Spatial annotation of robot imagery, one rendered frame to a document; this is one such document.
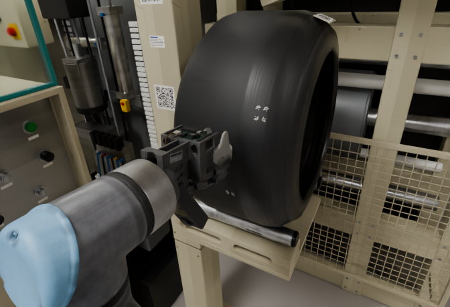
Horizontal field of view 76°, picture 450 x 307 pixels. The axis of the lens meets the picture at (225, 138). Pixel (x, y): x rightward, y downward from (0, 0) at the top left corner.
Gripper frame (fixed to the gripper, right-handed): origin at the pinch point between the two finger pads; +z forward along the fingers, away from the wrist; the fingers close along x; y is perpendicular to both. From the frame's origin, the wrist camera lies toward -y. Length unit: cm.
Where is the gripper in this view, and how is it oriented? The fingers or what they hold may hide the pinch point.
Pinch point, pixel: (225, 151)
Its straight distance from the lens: 55.7
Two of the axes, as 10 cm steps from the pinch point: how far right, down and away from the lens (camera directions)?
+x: -8.7, -1.9, 4.5
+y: 0.1, -9.3, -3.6
